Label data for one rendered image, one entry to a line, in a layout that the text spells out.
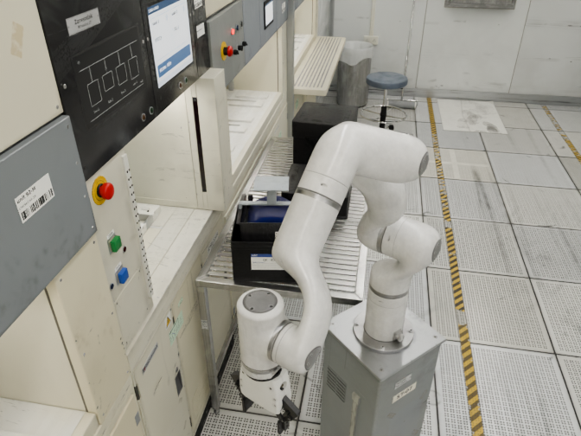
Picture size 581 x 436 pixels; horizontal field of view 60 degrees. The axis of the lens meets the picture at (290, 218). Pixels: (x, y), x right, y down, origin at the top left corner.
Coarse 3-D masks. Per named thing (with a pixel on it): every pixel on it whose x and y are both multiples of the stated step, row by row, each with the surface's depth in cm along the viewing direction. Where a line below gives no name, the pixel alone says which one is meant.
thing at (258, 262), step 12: (240, 240) 200; (240, 252) 173; (252, 252) 173; (264, 252) 173; (240, 264) 176; (252, 264) 176; (264, 264) 176; (276, 264) 176; (240, 276) 179; (252, 276) 179; (264, 276) 179; (276, 276) 179; (288, 276) 178
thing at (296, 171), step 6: (294, 168) 233; (300, 168) 233; (288, 174) 228; (294, 174) 228; (300, 174) 228; (294, 180) 223; (294, 186) 218; (282, 192) 214; (288, 192) 214; (294, 192) 214; (348, 192) 214; (288, 198) 215; (348, 198) 220; (342, 204) 212; (348, 204) 223; (342, 210) 213; (342, 216) 215
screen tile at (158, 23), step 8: (160, 16) 137; (152, 24) 133; (160, 24) 137; (168, 24) 142; (152, 32) 133; (160, 32) 138; (168, 32) 143; (168, 40) 143; (160, 48) 139; (168, 48) 144; (160, 56) 139
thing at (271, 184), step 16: (256, 176) 178; (272, 176) 178; (288, 176) 178; (272, 192) 174; (240, 208) 179; (240, 224) 171; (256, 224) 171; (272, 224) 171; (256, 240) 175; (272, 240) 175
